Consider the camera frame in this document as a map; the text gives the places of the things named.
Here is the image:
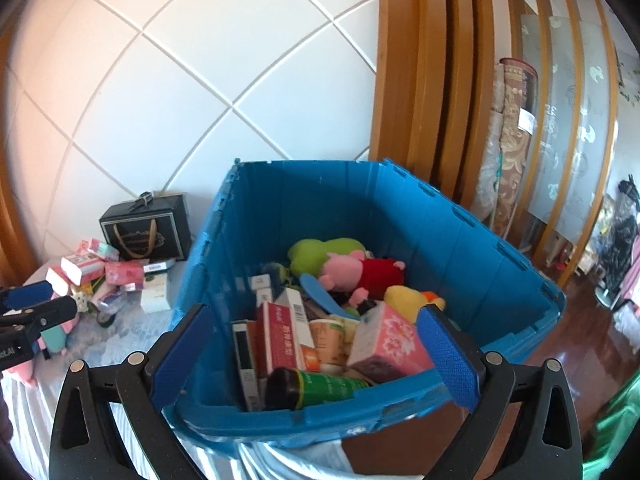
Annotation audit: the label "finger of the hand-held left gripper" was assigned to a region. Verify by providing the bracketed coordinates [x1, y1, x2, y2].
[10, 295, 79, 334]
[0, 280, 55, 312]

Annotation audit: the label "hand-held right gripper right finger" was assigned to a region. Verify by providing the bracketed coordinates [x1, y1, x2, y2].
[416, 304, 584, 480]

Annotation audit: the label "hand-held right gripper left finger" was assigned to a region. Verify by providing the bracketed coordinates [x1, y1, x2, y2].
[48, 303, 216, 480]

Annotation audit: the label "pink lotus tissue pack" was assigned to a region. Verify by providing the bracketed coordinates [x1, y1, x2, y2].
[346, 302, 436, 386]

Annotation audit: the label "blue plastic crate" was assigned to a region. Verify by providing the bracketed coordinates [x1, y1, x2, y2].
[162, 157, 567, 449]

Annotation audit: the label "red long medicine box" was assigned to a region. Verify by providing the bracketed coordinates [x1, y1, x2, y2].
[262, 301, 321, 379]

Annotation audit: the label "teal pink plush toy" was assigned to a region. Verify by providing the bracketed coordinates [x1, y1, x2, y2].
[5, 317, 77, 387]

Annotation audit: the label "floral blue white cloth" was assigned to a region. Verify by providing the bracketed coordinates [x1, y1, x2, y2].
[0, 255, 353, 480]

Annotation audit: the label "dental floss pack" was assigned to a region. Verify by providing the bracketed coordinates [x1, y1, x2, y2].
[95, 287, 139, 314]

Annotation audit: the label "cream white box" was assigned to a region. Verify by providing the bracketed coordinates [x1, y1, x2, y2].
[140, 272, 171, 315]

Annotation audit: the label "yellow duck plush toy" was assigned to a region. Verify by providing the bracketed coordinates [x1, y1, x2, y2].
[384, 285, 447, 324]

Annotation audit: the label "colourful small pack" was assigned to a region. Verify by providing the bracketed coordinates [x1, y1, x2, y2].
[75, 237, 121, 261]

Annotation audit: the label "pink pig plush toy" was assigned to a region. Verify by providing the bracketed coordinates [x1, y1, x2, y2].
[318, 252, 407, 306]

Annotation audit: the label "small white grey box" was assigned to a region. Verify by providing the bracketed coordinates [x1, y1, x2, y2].
[250, 274, 275, 306]

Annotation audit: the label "paper noodle cup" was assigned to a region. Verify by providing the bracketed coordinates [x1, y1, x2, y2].
[308, 316, 361, 366]

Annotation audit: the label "dark green plush toy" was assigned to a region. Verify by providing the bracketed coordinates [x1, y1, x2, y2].
[260, 261, 294, 286]

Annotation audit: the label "green label dark bottle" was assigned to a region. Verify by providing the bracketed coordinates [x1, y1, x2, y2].
[264, 366, 374, 411]

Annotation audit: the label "black gift box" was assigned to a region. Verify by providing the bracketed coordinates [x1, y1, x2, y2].
[99, 192, 194, 263]

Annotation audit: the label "blue flat plastic toy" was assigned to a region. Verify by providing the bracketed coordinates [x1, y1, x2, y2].
[299, 272, 361, 319]

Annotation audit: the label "green cloth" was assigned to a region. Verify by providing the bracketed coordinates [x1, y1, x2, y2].
[582, 375, 640, 480]

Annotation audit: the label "dark hanging clothes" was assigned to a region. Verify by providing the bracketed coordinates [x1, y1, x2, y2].
[597, 175, 640, 292]

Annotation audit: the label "rolled patterned carpet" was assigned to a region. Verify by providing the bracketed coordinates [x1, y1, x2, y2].
[475, 57, 539, 252]

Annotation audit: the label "frosted glass wooden door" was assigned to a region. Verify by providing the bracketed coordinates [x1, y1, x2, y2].
[500, 0, 622, 272]

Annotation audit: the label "wooden door frame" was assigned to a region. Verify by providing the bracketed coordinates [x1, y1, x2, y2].
[367, 0, 502, 211]

